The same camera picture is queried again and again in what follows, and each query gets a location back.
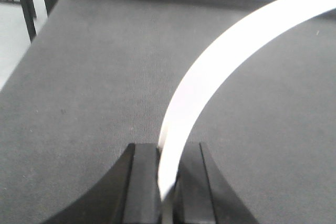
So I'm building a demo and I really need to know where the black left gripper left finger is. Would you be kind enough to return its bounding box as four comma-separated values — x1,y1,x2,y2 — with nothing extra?
45,143,161,223

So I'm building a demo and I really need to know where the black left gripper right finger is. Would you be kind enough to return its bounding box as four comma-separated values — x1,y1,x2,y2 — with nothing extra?
173,143,259,223

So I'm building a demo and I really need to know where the white curved PVC pipe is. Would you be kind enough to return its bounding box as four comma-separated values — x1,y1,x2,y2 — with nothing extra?
157,0,335,200

